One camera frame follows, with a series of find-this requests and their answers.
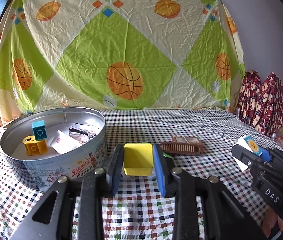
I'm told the sun picture toy block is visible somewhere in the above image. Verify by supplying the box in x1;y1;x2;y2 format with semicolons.
231;135;272;172

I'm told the small yellow toy block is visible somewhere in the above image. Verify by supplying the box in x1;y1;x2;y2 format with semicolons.
123;143;154;177

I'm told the brown card deck box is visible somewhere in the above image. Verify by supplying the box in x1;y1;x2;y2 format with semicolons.
172;136;201;144

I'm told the brown comb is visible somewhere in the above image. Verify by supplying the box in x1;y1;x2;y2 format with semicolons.
160;142;203;155

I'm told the person's right hand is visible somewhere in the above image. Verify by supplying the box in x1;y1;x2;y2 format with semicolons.
261;207;283;237

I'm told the checkered tablecloth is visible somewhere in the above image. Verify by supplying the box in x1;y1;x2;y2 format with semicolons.
0;107;283;239

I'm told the crumpled foil wrapper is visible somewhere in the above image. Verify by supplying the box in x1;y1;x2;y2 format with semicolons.
69;123;101;144

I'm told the red plaid bear fabric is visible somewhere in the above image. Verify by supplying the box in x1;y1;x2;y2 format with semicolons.
235;70;283;137

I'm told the white paper card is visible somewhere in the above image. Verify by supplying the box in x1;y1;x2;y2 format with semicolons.
49;130;82;154

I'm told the round Danisa cookie tin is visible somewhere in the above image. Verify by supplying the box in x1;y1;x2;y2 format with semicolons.
0;107;107;192

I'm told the yellow face toy block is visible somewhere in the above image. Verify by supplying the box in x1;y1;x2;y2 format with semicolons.
23;135;48;156

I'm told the blue toy cube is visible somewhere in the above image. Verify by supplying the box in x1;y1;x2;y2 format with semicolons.
32;120;47;141

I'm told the basketball pattern bed sheet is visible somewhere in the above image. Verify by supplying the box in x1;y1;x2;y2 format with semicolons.
0;0;245;123

